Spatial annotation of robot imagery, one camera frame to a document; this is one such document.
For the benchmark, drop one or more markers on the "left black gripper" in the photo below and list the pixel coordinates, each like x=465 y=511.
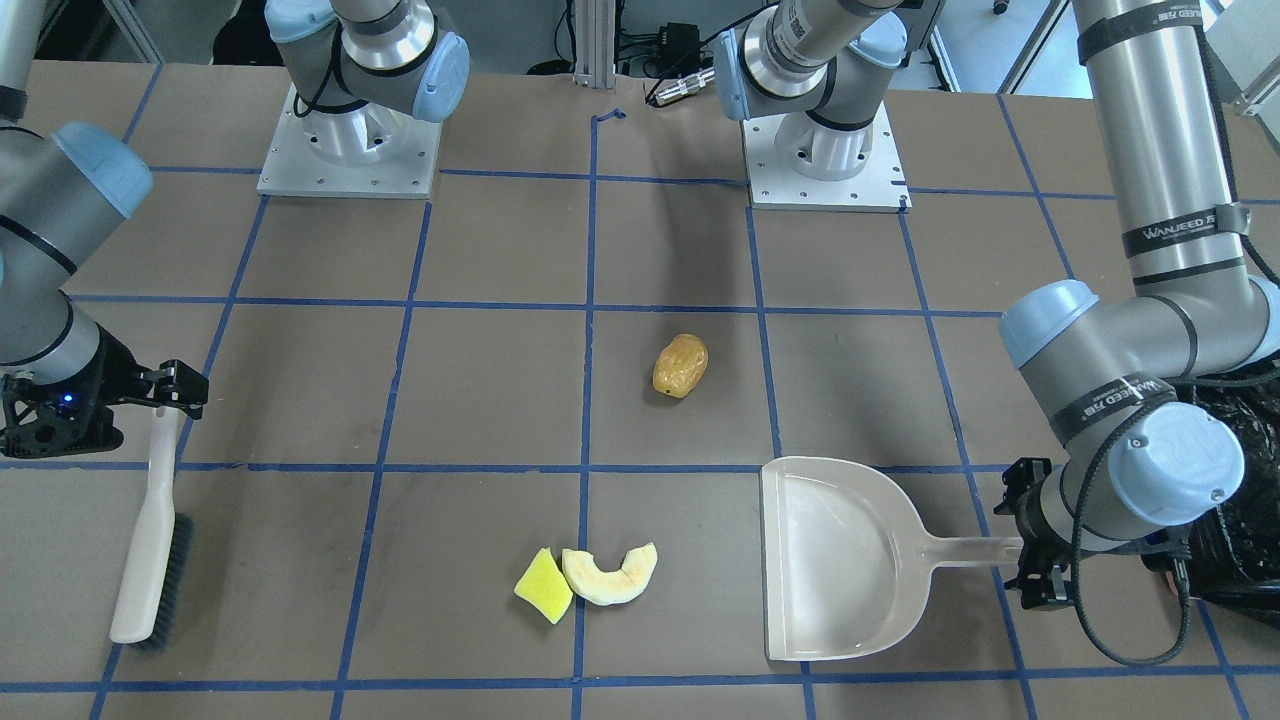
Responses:
x=1030 y=516

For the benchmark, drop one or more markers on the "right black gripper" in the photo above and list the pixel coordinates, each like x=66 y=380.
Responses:
x=118 y=372

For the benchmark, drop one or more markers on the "beige hand brush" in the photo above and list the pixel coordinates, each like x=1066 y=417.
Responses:
x=146 y=605

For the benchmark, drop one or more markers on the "beige plastic dustpan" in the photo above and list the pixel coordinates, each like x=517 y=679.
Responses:
x=848 y=563

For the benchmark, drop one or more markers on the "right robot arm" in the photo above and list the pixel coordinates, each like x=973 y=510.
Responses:
x=363 y=73

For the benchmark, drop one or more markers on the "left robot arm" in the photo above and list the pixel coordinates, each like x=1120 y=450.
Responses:
x=1106 y=374

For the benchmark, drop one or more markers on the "pink bin with black bag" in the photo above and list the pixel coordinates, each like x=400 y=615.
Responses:
x=1234 y=548

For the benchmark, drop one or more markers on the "orange potato-like lump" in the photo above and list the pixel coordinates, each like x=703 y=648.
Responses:
x=680 y=366

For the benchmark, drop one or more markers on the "yellow sponge piece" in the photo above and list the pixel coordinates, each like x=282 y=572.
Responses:
x=544 y=587

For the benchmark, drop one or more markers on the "black power adapter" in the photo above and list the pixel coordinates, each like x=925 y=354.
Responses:
x=678 y=49

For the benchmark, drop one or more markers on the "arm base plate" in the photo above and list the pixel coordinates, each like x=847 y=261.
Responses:
x=795 y=163
x=368 y=153

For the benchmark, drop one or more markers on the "aluminium frame post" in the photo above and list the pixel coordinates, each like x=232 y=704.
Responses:
x=594 y=37

